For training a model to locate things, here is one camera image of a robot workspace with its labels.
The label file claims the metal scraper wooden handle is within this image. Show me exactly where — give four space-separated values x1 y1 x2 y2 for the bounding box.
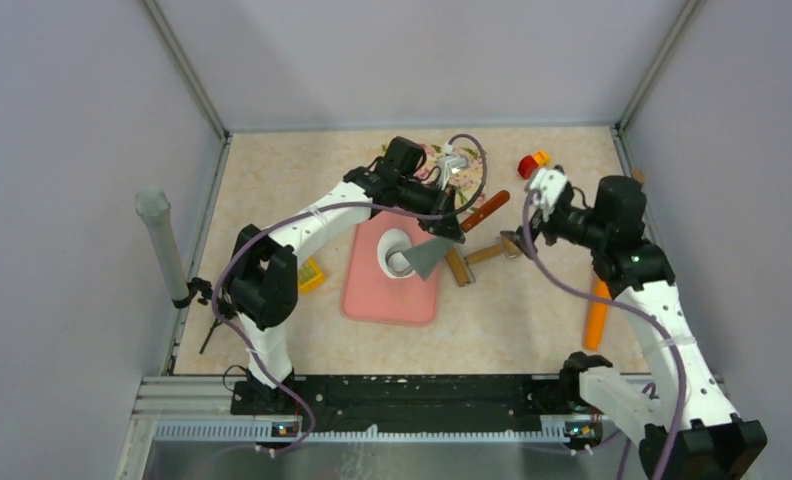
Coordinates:
402 190 511 280

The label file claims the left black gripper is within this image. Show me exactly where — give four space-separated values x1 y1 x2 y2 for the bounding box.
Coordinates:
397 177 465 244

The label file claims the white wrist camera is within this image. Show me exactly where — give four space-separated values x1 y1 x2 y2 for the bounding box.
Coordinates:
436 143 469 189
525 168 569 221

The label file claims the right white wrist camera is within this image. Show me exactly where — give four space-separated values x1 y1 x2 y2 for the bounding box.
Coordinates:
525 168 569 221

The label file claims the wooden rolling pin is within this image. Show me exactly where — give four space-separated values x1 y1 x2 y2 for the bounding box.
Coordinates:
444 236 522 287

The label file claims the small wooden wall knob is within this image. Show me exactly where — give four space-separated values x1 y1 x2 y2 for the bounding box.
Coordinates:
630 168 645 184

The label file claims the red orange toy block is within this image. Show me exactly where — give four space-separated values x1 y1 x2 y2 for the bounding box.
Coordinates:
517 150 551 180

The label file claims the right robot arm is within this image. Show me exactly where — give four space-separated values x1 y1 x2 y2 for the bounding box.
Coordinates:
510 168 768 479

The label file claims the yellow multicolour toy block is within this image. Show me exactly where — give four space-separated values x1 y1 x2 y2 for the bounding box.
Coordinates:
297 258 326 294

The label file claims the floral yellow tray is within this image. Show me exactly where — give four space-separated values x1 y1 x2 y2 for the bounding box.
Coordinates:
367 137 486 214

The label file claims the white dough ball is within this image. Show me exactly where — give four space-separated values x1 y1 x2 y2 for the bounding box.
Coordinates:
376 228 415 279

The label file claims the grey cylinder post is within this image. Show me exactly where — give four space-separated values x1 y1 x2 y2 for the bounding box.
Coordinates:
135 186 191 309

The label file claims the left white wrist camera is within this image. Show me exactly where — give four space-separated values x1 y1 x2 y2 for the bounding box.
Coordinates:
436 143 469 189

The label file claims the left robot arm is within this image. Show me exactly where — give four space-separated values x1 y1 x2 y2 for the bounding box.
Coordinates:
219 136 465 414

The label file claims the pink plastic tray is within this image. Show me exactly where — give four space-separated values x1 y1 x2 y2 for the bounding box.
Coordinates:
341 212 440 327

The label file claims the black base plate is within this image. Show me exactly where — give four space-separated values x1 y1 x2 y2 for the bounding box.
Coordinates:
230 374 598 434

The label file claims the orange toy carrot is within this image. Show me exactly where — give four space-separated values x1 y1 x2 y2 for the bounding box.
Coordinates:
583 276 611 350

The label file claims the small black tripod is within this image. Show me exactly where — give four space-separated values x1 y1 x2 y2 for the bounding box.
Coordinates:
187 276 238 356

